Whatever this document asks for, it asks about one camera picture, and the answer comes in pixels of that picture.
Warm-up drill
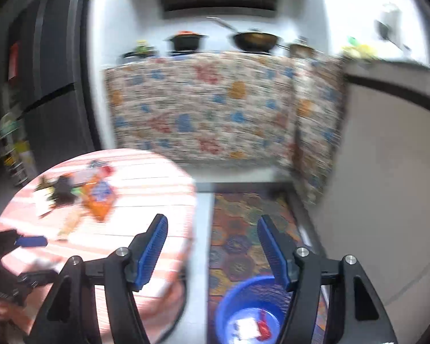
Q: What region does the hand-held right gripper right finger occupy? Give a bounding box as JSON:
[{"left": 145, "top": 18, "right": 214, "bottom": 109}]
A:
[{"left": 257, "top": 215, "right": 398, "bottom": 344}]

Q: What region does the orange snack packet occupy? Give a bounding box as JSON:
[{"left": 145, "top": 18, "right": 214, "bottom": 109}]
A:
[{"left": 82, "top": 175, "right": 118, "bottom": 223}]

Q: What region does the red wrapper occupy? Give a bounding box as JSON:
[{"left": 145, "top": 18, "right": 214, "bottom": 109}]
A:
[{"left": 256, "top": 311, "right": 273, "bottom": 342}]

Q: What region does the green bottle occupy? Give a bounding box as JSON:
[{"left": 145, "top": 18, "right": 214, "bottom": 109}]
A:
[{"left": 134, "top": 39, "right": 155, "bottom": 58}]

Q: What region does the tan wooden stick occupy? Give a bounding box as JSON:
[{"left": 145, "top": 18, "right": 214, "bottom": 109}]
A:
[{"left": 56, "top": 211, "right": 84, "bottom": 241}]

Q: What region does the blue plastic bucket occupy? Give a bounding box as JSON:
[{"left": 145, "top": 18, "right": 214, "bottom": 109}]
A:
[{"left": 214, "top": 276, "right": 292, "bottom": 344}]

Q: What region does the black mesh net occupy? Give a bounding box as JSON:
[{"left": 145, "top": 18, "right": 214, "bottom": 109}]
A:
[{"left": 52, "top": 175, "right": 76, "bottom": 206}]

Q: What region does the black pot with orange lid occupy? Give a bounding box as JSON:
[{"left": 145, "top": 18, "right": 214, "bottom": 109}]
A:
[{"left": 165, "top": 31, "right": 208, "bottom": 56}]

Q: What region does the hexagon patterned floor mat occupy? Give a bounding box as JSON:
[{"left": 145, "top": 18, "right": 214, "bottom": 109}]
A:
[{"left": 206, "top": 191, "right": 327, "bottom": 344}]

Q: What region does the dark refrigerator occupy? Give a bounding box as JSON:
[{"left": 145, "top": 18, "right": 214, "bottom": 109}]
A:
[{"left": 0, "top": 0, "right": 95, "bottom": 187}]

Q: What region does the yellow green cloth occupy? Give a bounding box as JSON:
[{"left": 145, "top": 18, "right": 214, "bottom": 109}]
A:
[{"left": 342, "top": 37, "right": 378, "bottom": 60}]

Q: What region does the white wrapper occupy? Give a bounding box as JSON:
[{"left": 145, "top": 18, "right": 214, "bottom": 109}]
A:
[{"left": 234, "top": 318, "right": 259, "bottom": 339}]

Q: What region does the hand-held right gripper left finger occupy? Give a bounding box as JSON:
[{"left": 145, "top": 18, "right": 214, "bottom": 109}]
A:
[{"left": 23, "top": 214, "right": 169, "bottom": 344}]

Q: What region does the black hanging ladle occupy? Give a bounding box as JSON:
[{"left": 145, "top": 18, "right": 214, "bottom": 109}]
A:
[{"left": 376, "top": 19, "right": 410, "bottom": 52}]

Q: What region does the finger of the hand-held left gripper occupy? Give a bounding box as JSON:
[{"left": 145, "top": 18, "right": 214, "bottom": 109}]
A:
[
  {"left": 17, "top": 269, "right": 58, "bottom": 290},
  {"left": 0, "top": 230, "right": 46, "bottom": 249}
]

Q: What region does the storage rack with items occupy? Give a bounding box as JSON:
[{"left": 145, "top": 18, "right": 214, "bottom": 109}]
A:
[{"left": 0, "top": 110, "right": 34, "bottom": 187}]

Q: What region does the orange striped tablecloth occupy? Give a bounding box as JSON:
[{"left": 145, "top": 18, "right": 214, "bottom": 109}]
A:
[{"left": 0, "top": 148, "right": 198, "bottom": 344}]

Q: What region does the printed blanket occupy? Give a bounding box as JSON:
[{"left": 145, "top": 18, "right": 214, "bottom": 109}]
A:
[
  {"left": 292, "top": 54, "right": 349, "bottom": 206},
  {"left": 103, "top": 52, "right": 299, "bottom": 167}
]

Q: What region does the steel pot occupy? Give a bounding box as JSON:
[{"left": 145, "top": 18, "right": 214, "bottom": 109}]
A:
[{"left": 287, "top": 39, "right": 316, "bottom": 58}]

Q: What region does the white paper piece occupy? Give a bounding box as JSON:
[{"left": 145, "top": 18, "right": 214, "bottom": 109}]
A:
[{"left": 35, "top": 186, "right": 58, "bottom": 218}]

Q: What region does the black wok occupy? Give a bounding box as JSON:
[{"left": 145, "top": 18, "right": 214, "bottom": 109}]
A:
[{"left": 206, "top": 16, "right": 290, "bottom": 55}]

